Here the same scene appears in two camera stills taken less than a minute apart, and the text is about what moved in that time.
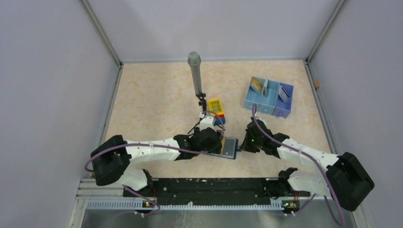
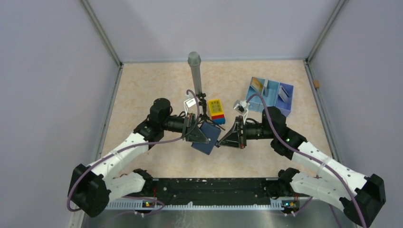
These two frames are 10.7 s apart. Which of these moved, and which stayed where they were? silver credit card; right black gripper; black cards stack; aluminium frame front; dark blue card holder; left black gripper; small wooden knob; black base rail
Moved: left black gripper; dark blue card holder; right black gripper
Stayed: silver credit card; small wooden knob; aluminium frame front; black base rail; black cards stack
